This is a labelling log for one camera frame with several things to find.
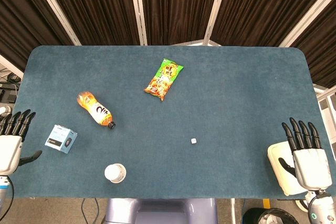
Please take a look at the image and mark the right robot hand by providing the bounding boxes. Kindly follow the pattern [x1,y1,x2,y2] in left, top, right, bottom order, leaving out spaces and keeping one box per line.
[278,118,330,189]

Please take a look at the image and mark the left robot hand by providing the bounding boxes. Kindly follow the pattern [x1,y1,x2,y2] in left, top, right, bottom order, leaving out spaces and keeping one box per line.
[0,109,43,176]

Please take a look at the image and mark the lavender robot base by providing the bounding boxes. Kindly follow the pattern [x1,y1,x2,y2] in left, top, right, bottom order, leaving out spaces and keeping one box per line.
[104,198,218,224]

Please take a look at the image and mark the white plastic container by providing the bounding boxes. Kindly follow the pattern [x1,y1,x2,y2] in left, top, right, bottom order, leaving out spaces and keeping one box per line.
[267,141,308,196]

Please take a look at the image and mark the light blue small box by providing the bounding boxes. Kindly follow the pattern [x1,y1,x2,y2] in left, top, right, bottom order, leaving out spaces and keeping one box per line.
[44,124,78,154]

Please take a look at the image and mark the cluttered equipment desk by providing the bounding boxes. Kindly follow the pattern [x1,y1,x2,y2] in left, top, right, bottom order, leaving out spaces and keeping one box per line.
[0,68,22,120]

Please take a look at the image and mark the white shelf unit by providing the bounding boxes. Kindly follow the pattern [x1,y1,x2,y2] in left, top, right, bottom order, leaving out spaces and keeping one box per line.
[313,84,336,141]

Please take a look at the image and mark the black trash bin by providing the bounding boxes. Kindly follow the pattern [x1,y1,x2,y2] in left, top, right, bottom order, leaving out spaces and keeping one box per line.
[241,207,292,224]

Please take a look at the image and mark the orange drink bottle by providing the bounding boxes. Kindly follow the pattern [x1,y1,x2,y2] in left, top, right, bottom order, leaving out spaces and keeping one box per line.
[76,91,117,130]

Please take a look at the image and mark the white paper cup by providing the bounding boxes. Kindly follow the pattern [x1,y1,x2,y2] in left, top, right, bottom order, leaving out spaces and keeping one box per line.
[104,163,127,184]

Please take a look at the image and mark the blue table cloth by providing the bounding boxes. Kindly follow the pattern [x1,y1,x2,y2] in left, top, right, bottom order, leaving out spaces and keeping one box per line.
[5,45,329,200]

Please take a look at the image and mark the green orange snack bag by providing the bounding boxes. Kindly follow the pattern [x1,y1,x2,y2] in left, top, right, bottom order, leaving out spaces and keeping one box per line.
[143,58,184,102]

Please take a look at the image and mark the dark brown curtain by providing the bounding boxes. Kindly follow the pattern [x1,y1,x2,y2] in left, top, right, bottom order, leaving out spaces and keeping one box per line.
[0,0,336,88]

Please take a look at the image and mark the black cable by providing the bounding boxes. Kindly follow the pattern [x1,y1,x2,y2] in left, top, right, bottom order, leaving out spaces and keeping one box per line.
[0,176,15,224]

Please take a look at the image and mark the white partition frame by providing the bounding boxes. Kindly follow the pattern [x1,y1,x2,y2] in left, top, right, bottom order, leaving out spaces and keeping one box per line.
[0,0,336,78]

